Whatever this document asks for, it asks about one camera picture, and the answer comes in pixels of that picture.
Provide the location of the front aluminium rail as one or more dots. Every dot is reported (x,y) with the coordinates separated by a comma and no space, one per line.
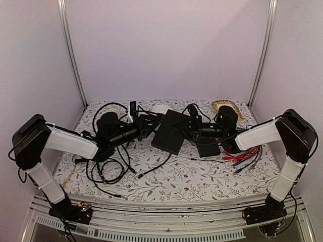
(218,220)

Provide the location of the cream ceramic mug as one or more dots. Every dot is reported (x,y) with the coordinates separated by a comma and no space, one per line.
(114,110)

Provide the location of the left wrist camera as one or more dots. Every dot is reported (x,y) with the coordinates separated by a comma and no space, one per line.
(132,111)

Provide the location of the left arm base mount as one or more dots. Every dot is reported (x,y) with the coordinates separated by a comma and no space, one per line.
(67,211)

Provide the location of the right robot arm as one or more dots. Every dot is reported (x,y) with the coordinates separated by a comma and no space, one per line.
(299,137)

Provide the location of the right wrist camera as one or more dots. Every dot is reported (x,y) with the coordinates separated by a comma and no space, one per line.
(192,110)

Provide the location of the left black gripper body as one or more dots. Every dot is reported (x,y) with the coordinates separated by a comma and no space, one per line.
(143,130)

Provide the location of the black network switch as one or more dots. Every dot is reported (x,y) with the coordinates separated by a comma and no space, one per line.
(207,150)
(167,138)

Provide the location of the woven bamboo tray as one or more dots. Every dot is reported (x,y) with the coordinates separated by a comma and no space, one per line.
(219,103)

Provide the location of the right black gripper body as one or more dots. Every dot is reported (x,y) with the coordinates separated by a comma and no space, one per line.
(198,128)

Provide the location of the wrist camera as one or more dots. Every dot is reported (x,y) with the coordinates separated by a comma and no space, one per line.
(192,110)
(132,111)

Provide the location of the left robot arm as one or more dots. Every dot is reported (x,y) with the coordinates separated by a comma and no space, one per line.
(37,134)

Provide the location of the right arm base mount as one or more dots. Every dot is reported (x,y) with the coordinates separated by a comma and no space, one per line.
(271,210)

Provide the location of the white ceramic bowl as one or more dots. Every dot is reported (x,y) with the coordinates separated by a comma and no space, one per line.
(160,108)

